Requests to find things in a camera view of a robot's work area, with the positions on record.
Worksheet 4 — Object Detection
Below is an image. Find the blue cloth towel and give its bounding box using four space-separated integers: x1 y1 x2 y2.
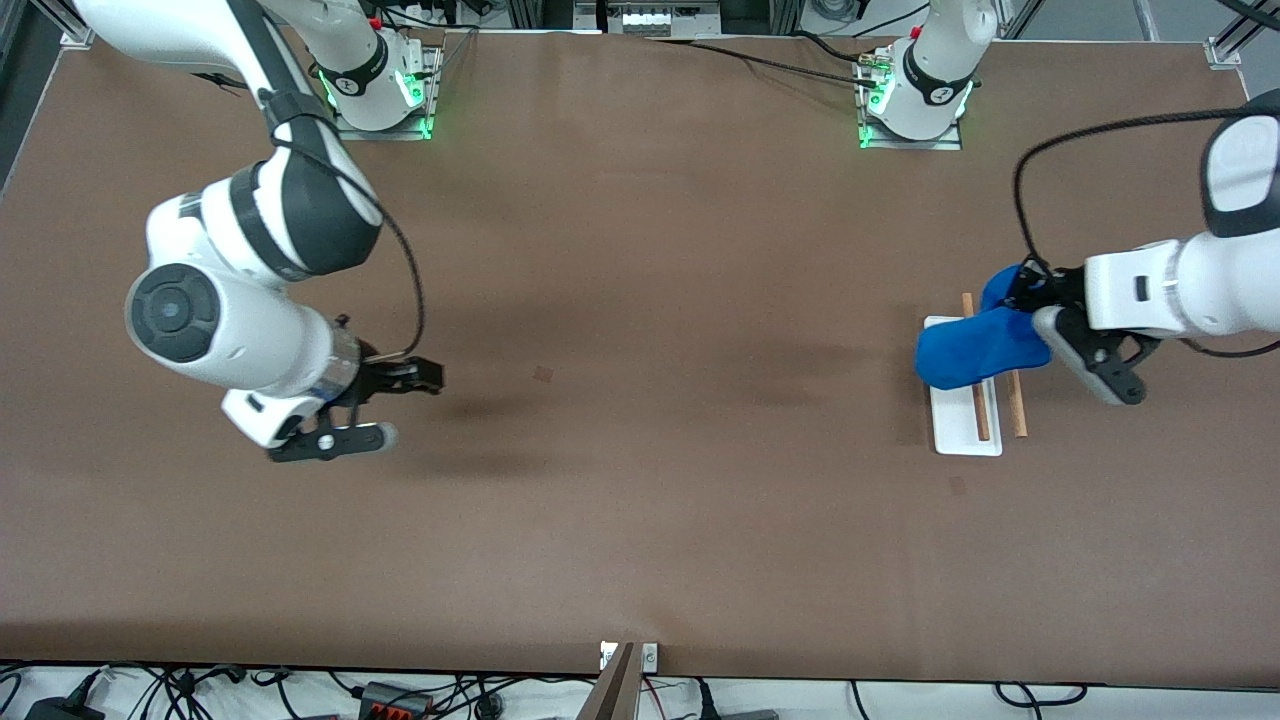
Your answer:
915 264 1053 391

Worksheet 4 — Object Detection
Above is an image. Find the white rack base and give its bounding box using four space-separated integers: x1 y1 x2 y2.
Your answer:
924 316 1003 457

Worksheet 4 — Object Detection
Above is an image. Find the black orange power adapter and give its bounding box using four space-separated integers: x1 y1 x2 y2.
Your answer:
358 681 433 720

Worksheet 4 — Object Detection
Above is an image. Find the white terminal block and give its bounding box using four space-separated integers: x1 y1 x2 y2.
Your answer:
605 0 721 39

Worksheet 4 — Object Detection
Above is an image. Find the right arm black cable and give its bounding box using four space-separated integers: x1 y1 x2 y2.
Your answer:
262 95 429 361

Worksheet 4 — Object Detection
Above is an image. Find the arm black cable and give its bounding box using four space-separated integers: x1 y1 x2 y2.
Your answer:
1013 105 1280 269
262 95 429 361

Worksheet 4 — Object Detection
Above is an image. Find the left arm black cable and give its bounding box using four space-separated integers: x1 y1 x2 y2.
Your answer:
1013 105 1280 269

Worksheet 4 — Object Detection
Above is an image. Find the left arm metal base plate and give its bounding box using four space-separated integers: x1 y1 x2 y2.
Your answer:
857 50 964 152

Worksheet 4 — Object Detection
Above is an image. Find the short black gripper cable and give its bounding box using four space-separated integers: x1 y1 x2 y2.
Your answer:
1180 338 1280 359

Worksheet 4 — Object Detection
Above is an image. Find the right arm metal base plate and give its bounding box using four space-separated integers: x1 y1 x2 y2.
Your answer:
330 42 443 142

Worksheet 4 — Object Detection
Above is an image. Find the aluminium frame corner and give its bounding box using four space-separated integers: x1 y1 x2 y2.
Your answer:
28 0 98 49
1207 0 1280 69

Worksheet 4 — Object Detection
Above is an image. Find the thick black table cable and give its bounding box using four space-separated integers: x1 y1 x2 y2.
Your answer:
790 30 871 66

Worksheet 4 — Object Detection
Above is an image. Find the thin black table cable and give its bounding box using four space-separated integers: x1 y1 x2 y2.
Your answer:
640 36 881 91

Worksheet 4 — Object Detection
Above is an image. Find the grey camera post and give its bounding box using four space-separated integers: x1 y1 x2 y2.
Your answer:
578 642 638 720

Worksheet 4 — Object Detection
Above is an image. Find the looped black floor cable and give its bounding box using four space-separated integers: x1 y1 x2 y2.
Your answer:
995 682 1088 711

